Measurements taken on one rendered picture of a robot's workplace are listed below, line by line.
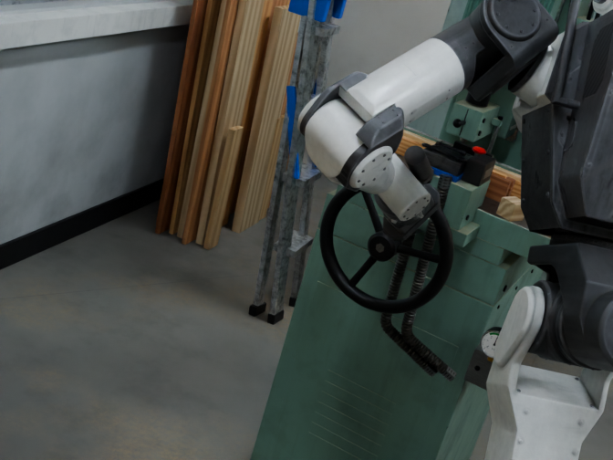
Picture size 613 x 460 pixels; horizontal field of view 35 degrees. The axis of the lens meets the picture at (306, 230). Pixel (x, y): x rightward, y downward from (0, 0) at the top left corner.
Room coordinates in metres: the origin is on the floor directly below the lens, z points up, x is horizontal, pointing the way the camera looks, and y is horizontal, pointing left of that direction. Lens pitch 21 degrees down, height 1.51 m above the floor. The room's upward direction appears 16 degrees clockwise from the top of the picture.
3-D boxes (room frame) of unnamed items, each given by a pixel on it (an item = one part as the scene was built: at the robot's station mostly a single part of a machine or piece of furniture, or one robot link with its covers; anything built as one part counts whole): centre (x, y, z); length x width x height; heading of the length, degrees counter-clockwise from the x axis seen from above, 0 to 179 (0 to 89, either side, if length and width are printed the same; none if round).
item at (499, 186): (2.07, -0.31, 0.93); 0.18 x 0.02 x 0.05; 68
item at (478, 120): (2.16, -0.30, 1.03); 0.14 x 0.07 x 0.09; 158
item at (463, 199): (1.95, -0.26, 0.91); 0.15 x 0.14 x 0.09; 68
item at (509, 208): (1.95, -0.40, 0.92); 0.05 x 0.04 x 0.04; 135
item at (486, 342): (1.85, -0.45, 0.65); 0.06 x 0.04 x 0.08; 68
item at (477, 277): (2.26, -0.33, 0.76); 0.57 x 0.45 x 0.09; 158
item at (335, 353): (2.25, -0.33, 0.35); 0.58 x 0.45 x 0.71; 158
